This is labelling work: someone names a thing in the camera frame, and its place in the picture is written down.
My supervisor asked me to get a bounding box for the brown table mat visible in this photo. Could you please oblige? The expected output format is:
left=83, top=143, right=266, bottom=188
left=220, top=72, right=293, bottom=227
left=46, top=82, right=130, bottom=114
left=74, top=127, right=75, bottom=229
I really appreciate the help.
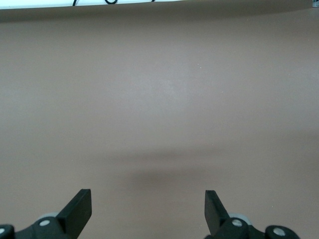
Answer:
left=0, top=0, right=319, bottom=239

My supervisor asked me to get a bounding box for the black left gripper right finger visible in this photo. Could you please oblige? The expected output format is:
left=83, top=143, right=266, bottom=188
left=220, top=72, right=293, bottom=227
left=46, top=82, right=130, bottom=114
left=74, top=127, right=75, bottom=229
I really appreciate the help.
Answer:
left=204, top=190, right=267, bottom=239

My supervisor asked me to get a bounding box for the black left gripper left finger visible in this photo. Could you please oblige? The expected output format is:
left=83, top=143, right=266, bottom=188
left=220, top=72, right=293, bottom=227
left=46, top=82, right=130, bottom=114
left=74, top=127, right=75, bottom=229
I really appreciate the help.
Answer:
left=14, top=189, right=92, bottom=239

